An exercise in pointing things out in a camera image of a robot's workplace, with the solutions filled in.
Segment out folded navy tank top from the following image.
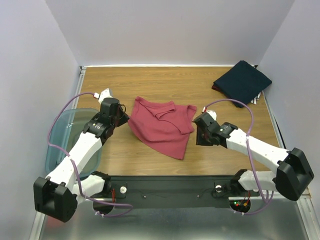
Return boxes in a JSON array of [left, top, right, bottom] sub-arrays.
[[213, 60, 272, 105]]

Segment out aluminium frame rail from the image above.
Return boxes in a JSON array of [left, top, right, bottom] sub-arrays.
[[70, 66, 87, 109]]

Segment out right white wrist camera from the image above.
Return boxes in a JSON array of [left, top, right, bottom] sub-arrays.
[[202, 107, 217, 121]]

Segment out folded dark red garment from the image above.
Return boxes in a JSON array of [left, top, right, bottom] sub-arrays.
[[212, 85, 221, 92]]

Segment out clear blue plastic bin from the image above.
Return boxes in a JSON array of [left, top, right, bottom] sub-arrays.
[[45, 108, 102, 179]]

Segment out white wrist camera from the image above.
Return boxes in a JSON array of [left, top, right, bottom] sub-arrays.
[[202, 107, 217, 121], [93, 88, 113, 104]]

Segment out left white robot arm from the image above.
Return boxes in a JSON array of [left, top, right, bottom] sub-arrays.
[[33, 97, 129, 223]]

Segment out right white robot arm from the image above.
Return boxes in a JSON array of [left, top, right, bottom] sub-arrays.
[[193, 110, 314, 201]]

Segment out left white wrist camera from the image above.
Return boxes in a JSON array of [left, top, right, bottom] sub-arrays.
[[93, 88, 113, 104]]

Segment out red tank top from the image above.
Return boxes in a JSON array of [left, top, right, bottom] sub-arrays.
[[128, 96, 197, 160]]

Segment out folded white patterned garment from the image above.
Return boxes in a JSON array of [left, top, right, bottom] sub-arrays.
[[250, 92, 262, 105]]

